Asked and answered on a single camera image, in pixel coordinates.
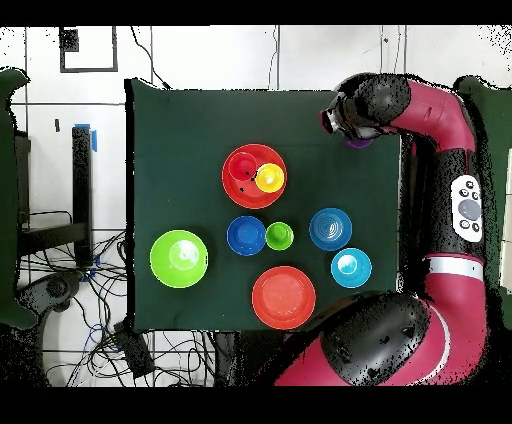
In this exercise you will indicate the light blue plastic bowl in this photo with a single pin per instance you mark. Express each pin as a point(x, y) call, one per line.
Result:
point(351, 268)

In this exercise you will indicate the grey pedestal foot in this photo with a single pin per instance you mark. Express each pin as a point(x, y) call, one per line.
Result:
point(56, 288)

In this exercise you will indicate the black metal post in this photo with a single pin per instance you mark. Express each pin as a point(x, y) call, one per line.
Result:
point(82, 180)
point(407, 192)

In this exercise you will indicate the orange plastic cup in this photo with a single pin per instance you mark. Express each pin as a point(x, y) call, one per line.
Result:
point(242, 166)

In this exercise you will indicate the yellow plastic cup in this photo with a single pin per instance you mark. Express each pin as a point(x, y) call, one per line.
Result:
point(270, 178)

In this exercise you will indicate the dark green tablecloth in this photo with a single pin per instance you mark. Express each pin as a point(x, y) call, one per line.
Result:
point(180, 132)

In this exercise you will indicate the green plastic cup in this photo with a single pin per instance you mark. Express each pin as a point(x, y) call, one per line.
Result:
point(279, 236)

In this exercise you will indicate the green plastic bowl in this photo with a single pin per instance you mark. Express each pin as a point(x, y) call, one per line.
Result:
point(172, 264)

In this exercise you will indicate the orange plastic bowl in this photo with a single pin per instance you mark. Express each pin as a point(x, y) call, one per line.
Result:
point(240, 196)
point(282, 298)

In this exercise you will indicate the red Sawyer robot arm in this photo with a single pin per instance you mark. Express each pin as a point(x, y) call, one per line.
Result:
point(452, 300)

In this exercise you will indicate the black square frame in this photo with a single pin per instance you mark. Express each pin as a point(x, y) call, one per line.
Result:
point(88, 70)

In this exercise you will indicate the purple plastic cup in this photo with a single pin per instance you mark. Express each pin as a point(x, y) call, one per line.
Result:
point(358, 144)

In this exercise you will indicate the dark blue plastic bowl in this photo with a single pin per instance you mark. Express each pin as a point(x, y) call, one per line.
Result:
point(246, 236)

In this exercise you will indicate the dark green cloth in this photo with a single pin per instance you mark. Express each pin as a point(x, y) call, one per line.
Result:
point(8, 200)
point(498, 160)

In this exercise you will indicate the black power brick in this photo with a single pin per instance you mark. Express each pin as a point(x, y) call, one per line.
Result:
point(136, 352)

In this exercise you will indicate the blue ribbed plastic bowl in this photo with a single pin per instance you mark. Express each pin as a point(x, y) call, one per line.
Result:
point(330, 230)

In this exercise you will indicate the blue tape strip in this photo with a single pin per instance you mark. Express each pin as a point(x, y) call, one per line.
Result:
point(94, 140)

